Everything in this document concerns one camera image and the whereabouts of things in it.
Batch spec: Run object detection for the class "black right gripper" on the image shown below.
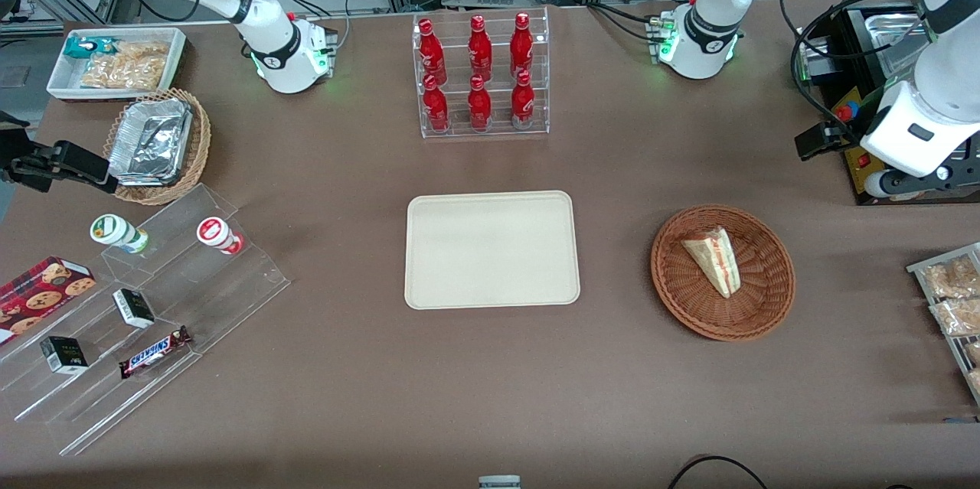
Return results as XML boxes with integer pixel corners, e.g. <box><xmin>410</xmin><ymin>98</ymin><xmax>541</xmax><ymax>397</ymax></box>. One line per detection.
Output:
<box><xmin>4</xmin><ymin>139</ymin><xmax>120</xmax><ymax>195</ymax></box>

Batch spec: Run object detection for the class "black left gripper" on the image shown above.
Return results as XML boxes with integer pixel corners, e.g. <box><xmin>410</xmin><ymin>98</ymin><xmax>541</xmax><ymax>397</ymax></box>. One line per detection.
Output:
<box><xmin>794</xmin><ymin>121</ymin><xmax>853</xmax><ymax>163</ymax></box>

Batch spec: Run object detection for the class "triangular sandwich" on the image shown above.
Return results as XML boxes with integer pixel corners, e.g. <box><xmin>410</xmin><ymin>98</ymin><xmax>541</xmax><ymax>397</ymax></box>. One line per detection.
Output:
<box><xmin>681</xmin><ymin>226</ymin><xmax>742</xmax><ymax>299</ymax></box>

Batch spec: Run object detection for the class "white snack tray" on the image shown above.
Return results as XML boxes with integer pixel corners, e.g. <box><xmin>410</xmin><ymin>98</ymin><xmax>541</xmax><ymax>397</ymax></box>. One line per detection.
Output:
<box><xmin>46</xmin><ymin>27</ymin><xmax>188</xmax><ymax>103</ymax></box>

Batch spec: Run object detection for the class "light wicker basket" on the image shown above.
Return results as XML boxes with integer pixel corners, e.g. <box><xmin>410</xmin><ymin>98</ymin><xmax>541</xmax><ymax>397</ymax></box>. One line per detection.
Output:
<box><xmin>103</xmin><ymin>88</ymin><xmax>212</xmax><ymax>207</ymax></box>

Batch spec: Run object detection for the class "grey tray of snack bags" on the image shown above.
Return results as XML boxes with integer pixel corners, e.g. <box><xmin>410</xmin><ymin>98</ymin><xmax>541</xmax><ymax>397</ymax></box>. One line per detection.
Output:
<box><xmin>906</xmin><ymin>243</ymin><xmax>980</xmax><ymax>407</ymax></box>

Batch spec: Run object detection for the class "brown wicker basket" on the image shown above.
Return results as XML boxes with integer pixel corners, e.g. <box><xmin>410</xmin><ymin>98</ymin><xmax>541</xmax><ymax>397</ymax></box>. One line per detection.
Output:
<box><xmin>650</xmin><ymin>204</ymin><xmax>796</xmax><ymax>342</ymax></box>

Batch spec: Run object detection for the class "beige rectangular tray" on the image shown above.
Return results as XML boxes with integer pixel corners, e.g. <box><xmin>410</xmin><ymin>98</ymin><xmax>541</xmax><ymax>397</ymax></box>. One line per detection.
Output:
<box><xmin>404</xmin><ymin>191</ymin><xmax>581</xmax><ymax>311</ymax></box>

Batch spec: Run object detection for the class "stack of foil trays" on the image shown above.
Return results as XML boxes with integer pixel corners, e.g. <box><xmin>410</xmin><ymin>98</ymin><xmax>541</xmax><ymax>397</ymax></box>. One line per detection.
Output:
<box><xmin>108</xmin><ymin>97</ymin><xmax>194</xmax><ymax>187</ymax></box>

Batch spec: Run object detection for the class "green lid yogurt cup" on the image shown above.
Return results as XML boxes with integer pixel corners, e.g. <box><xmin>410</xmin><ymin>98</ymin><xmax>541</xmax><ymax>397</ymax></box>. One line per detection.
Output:
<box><xmin>90</xmin><ymin>214</ymin><xmax>150</xmax><ymax>255</ymax></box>

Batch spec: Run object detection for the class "black hot food display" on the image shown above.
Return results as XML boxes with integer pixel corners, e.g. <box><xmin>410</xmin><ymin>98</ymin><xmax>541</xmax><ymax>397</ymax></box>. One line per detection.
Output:
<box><xmin>796</xmin><ymin>0</ymin><xmax>980</xmax><ymax>207</ymax></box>

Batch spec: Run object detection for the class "clear bag of chips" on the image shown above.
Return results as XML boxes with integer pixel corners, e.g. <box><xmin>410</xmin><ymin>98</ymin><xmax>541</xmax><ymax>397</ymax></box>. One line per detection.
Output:
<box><xmin>80</xmin><ymin>41</ymin><xmax>171</xmax><ymax>90</ymax></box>

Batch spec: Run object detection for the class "teal snack packet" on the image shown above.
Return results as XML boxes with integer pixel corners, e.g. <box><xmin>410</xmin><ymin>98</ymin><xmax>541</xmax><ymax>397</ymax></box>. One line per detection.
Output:
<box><xmin>63</xmin><ymin>36</ymin><xmax>119</xmax><ymax>60</ymax></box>

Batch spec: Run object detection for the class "steel food pan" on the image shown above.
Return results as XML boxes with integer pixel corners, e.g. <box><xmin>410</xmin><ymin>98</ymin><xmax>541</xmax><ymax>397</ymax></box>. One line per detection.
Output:
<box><xmin>865</xmin><ymin>11</ymin><xmax>933</xmax><ymax>55</ymax></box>

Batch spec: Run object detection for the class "red cookie box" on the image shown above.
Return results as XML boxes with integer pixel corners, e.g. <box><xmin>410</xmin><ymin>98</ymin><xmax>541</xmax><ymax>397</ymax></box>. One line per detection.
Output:
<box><xmin>0</xmin><ymin>256</ymin><xmax>97</xmax><ymax>346</ymax></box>

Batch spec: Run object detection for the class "red lid yogurt cup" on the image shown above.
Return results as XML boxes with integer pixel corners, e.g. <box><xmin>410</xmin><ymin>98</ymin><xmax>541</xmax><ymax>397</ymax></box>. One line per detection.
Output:
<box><xmin>196</xmin><ymin>217</ymin><xmax>245</xmax><ymax>256</ymax></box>

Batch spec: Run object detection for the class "small black box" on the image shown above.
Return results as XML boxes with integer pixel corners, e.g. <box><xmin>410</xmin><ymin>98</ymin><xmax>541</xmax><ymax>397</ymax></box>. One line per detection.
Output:
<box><xmin>40</xmin><ymin>335</ymin><xmax>90</xmax><ymax>375</ymax></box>
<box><xmin>113</xmin><ymin>288</ymin><xmax>155</xmax><ymax>329</ymax></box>

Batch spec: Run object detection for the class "clear snack bag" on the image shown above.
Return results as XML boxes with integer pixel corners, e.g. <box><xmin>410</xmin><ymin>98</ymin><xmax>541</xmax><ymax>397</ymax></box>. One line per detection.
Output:
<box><xmin>921</xmin><ymin>256</ymin><xmax>980</xmax><ymax>300</ymax></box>
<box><xmin>930</xmin><ymin>298</ymin><xmax>980</xmax><ymax>338</ymax></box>

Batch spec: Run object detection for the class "snickers bar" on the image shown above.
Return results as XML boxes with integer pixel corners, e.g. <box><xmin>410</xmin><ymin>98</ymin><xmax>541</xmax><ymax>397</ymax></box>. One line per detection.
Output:
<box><xmin>119</xmin><ymin>325</ymin><xmax>193</xmax><ymax>380</ymax></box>

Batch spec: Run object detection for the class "clear acrylic stepped stand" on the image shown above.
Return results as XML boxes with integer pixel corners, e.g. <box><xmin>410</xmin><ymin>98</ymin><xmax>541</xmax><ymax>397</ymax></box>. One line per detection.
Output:
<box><xmin>0</xmin><ymin>183</ymin><xmax>292</xmax><ymax>457</ymax></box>

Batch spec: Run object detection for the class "red drink bottle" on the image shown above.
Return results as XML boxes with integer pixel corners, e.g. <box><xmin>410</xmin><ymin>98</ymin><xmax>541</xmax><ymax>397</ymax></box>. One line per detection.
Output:
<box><xmin>510</xmin><ymin>12</ymin><xmax>534</xmax><ymax>80</ymax></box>
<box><xmin>511</xmin><ymin>70</ymin><xmax>536</xmax><ymax>129</ymax></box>
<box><xmin>467</xmin><ymin>74</ymin><xmax>492</xmax><ymax>131</ymax></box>
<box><xmin>469</xmin><ymin>15</ymin><xmax>493</xmax><ymax>82</ymax></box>
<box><xmin>422</xmin><ymin>74</ymin><xmax>450</xmax><ymax>132</ymax></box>
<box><xmin>417</xmin><ymin>18</ymin><xmax>448</xmax><ymax>84</ymax></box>

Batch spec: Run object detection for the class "clear acrylic bottle rack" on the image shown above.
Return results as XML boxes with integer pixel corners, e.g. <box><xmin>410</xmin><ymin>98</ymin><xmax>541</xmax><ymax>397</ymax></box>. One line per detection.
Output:
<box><xmin>412</xmin><ymin>7</ymin><xmax>550</xmax><ymax>140</ymax></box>

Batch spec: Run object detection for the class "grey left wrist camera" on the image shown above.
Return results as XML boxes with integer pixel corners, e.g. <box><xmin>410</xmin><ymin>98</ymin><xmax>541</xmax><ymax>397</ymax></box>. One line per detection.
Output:
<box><xmin>865</xmin><ymin>165</ymin><xmax>980</xmax><ymax>203</ymax></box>

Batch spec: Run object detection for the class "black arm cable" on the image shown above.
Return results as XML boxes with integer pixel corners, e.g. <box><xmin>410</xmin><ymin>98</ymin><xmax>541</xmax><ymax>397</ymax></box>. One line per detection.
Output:
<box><xmin>779</xmin><ymin>0</ymin><xmax>931</xmax><ymax>149</ymax></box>

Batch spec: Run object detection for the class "black floor cable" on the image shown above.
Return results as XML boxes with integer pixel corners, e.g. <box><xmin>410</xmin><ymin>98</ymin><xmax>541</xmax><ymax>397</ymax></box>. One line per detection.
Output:
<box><xmin>666</xmin><ymin>455</ymin><xmax>769</xmax><ymax>489</ymax></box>

